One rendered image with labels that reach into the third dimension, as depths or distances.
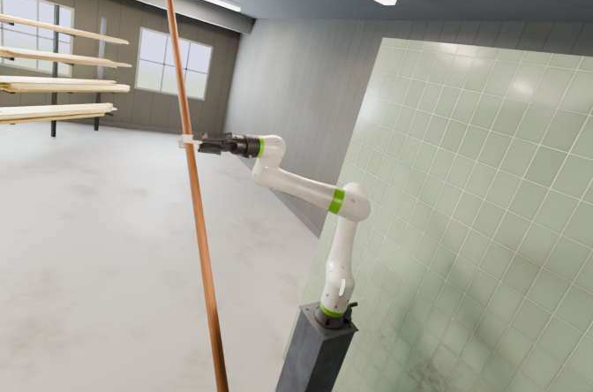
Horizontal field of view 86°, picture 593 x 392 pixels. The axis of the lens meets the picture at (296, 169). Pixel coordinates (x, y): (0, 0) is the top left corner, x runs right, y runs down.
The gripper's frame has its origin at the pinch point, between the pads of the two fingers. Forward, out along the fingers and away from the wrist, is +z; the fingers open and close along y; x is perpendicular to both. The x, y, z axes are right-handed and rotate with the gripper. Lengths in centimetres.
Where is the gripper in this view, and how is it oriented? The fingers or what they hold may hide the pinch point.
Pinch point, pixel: (190, 141)
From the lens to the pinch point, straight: 118.7
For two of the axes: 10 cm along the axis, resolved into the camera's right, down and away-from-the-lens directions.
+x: -2.5, -8.9, 3.7
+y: -5.4, 4.5, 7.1
